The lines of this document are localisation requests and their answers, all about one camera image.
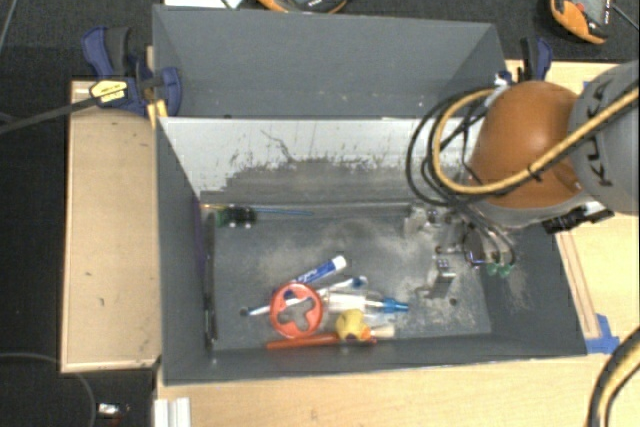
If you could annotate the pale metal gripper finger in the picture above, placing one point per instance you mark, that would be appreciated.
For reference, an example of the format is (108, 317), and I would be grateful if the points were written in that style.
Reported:
(414, 221)
(441, 277)

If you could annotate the clear pen with blue tip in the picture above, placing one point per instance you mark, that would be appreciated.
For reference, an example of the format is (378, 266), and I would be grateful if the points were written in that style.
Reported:
(372, 304)

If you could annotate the small cream cylinder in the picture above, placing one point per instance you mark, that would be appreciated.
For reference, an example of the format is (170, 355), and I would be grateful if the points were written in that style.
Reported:
(384, 331)

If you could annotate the white and blue toothbrush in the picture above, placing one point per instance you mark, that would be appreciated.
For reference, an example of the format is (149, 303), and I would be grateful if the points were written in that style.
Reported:
(347, 285)

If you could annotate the yellow rubber duck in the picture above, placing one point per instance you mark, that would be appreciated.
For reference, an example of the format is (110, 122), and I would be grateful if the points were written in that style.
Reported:
(351, 324)

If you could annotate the white and blue marker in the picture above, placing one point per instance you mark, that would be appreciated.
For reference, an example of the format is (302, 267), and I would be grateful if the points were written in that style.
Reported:
(320, 269)

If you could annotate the thin blue stick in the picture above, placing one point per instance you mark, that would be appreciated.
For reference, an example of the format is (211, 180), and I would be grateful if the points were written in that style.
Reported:
(285, 213)

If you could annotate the orange round lid with cross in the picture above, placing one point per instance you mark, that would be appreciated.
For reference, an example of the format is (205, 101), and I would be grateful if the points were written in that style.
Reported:
(296, 312)

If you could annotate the orange-red pen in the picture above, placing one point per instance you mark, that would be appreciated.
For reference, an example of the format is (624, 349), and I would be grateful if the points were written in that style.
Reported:
(305, 343)

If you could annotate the green and black toy car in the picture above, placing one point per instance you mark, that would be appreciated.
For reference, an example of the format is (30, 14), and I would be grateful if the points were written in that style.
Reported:
(239, 216)

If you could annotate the white pen with black tip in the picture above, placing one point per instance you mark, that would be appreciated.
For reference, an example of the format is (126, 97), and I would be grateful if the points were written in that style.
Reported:
(256, 311)

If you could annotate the grey metal bin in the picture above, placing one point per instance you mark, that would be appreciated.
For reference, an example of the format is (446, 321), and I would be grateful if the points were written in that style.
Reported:
(310, 65)

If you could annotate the pale wood board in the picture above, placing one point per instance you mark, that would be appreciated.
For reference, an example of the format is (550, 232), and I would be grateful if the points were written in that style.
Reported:
(110, 240)

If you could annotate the black cylinder on white bracket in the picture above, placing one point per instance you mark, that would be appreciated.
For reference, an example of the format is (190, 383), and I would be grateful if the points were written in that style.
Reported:
(570, 221)

